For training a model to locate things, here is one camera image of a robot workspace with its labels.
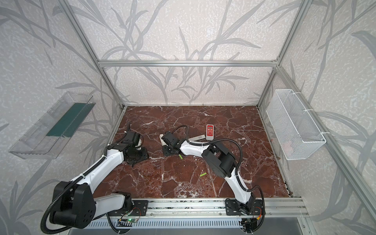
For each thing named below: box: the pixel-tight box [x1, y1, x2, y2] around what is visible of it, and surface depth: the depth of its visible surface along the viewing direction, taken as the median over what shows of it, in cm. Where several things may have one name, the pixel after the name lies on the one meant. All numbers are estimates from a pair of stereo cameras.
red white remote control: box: [205, 124, 215, 141], surface depth 104 cm
